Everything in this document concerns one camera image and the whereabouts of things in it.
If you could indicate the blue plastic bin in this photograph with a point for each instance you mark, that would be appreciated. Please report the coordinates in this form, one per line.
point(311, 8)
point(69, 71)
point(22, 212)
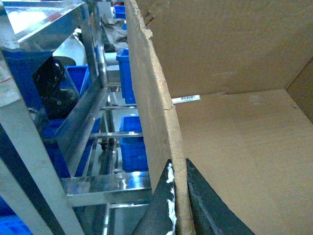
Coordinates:
point(125, 75)
point(133, 150)

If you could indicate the brown cardboard box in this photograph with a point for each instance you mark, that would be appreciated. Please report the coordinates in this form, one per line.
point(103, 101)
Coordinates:
point(251, 133)

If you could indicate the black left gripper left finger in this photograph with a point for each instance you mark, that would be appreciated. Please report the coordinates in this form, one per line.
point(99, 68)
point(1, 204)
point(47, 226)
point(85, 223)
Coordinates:
point(160, 215)

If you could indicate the white barcode label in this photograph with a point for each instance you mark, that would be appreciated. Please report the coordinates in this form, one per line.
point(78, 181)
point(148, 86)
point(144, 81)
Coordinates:
point(186, 99)

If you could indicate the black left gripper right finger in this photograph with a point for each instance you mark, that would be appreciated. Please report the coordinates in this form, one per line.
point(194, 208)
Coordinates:
point(211, 216)

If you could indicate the blue plastic bin upper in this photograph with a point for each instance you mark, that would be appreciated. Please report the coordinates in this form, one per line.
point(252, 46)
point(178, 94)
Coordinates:
point(125, 75)

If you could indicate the stainless steel shelf frame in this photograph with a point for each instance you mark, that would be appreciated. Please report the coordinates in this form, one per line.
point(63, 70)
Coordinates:
point(30, 31)

